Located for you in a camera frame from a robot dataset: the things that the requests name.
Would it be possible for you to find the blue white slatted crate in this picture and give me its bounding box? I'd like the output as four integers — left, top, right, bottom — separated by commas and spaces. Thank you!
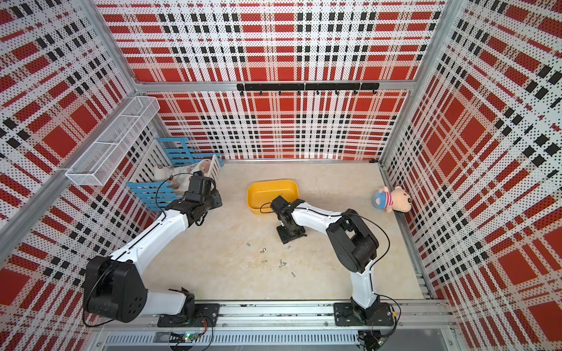
127, 137, 223, 212

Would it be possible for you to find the green circuit board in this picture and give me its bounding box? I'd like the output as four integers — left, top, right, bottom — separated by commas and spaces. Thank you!
169, 332, 201, 344

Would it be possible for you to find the yellow plastic storage box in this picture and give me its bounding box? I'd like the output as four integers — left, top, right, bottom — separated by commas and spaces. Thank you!
247, 179, 299, 215

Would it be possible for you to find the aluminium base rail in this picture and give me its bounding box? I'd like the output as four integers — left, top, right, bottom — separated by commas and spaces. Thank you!
87, 300, 465, 350

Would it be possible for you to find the white plush toy in crate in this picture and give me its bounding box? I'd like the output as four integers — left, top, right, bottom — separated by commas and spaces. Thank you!
153, 159, 212, 195

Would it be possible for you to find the black hook rail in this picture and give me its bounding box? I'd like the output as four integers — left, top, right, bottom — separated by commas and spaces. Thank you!
237, 83, 381, 94

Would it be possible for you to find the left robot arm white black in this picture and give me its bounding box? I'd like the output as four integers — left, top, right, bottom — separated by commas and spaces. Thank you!
82, 171, 222, 327

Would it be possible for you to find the pink plush pig toy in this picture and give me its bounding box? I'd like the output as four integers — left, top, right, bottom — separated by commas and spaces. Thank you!
373, 187, 412, 213

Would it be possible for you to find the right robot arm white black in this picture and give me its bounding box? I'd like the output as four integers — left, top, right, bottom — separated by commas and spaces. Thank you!
269, 195, 392, 326

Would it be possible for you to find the white wire mesh basket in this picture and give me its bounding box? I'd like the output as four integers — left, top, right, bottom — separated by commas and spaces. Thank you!
65, 96, 160, 187

